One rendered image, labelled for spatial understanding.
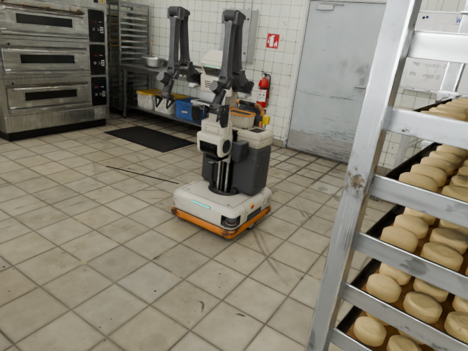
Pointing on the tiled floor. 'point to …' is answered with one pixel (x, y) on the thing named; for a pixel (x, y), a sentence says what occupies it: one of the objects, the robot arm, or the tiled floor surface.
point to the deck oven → (52, 67)
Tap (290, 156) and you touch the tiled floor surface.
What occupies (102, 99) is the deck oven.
